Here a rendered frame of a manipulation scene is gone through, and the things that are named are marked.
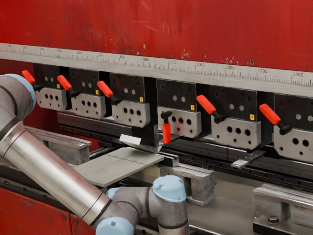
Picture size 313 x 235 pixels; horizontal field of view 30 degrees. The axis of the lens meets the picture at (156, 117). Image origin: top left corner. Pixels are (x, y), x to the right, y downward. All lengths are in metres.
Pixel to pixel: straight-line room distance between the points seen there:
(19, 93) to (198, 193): 0.66
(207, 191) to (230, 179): 2.48
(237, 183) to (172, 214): 2.83
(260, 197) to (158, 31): 0.56
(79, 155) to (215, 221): 0.66
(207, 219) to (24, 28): 0.98
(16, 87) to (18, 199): 0.96
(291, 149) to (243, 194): 2.51
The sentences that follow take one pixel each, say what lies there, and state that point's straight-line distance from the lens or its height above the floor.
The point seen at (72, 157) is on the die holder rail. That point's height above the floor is 0.92.
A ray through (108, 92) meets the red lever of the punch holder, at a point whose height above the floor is 1.20.
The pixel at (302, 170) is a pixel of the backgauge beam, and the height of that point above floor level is 0.94.
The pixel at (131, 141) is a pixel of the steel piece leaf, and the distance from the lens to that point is 1.83.
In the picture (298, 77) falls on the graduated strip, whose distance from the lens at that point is 1.48.
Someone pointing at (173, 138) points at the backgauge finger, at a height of 1.01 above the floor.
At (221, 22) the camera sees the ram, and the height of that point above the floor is 1.43.
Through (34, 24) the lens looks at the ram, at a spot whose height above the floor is 1.40.
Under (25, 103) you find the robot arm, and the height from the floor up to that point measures 1.30.
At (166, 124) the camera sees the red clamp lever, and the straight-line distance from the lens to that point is 1.72.
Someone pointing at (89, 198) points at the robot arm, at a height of 1.12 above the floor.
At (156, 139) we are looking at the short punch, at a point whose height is 1.05.
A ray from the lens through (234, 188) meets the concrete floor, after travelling 4.12.
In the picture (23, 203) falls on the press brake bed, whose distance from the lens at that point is 2.29.
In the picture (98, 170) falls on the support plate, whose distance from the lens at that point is 1.78.
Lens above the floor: 1.63
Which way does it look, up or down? 16 degrees down
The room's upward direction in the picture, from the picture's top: 4 degrees counter-clockwise
